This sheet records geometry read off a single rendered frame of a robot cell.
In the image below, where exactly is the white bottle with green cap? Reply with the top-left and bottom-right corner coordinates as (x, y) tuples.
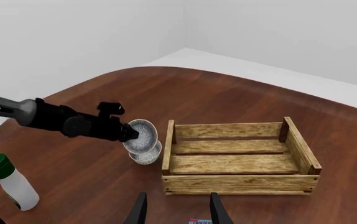
(0, 152), (40, 212)

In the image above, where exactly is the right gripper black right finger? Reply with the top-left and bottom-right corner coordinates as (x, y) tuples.
(209, 192), (234, 224)

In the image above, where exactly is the wooden slat tray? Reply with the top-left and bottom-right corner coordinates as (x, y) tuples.
(160, 116), (323, 197)

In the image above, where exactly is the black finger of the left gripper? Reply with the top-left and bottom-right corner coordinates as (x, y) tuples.
(127, 127), (141, 141)

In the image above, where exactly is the patterned grey bowl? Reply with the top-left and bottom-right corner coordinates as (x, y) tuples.
(121, 118), (160, 151)
(127, 139), (162, 166)

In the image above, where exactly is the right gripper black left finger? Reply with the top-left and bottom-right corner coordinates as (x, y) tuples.
(124, 192), (148, 224)

